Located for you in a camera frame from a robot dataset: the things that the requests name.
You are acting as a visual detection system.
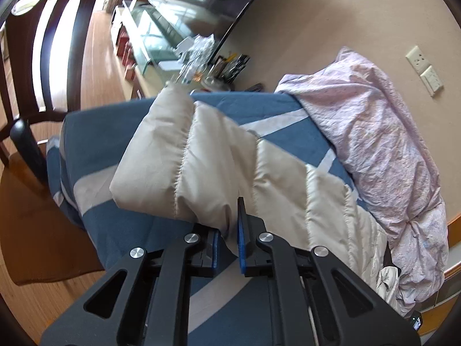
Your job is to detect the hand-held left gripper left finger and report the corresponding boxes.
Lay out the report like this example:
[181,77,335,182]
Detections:
[39,223,220,346]

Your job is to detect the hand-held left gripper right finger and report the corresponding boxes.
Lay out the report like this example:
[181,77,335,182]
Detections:
[237,197,421,346]

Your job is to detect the beige puffer jacket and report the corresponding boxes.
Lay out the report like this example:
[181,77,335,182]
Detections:
[109,86,400,309]

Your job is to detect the blue white striped bed sheet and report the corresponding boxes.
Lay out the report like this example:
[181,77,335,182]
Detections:
[46,90,369,346]

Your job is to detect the pink crumpled quilt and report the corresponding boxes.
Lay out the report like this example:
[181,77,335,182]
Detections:
[274,47,450,305]

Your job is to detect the black pen holder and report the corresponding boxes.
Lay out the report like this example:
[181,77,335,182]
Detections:
[212,54,251,84]

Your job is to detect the brown floor rug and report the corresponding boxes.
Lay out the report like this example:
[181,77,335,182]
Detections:
[0,166,106,286]

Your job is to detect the clear plastic clutter on stand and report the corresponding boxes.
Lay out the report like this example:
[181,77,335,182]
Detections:
[175,34,217,84]

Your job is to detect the glass television stand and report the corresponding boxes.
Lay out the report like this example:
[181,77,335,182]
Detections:
[112,2,202,77]

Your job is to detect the red boxes under stand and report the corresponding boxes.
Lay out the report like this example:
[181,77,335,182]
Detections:
[114,29,137,80]

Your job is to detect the black flat television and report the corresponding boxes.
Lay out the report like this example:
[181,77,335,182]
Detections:
[149,0,281,67]

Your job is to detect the dark wooden chair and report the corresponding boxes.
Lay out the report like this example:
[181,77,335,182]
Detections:
[0,0,121,185]

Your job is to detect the wooden bed frame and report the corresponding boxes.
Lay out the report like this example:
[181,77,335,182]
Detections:
[442,261,461,283]

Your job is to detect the beige wall switch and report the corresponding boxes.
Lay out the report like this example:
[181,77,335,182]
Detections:
[420,65,445,97]

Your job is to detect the beige wall socket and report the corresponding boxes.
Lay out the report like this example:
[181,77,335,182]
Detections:
[406,46,432,75]

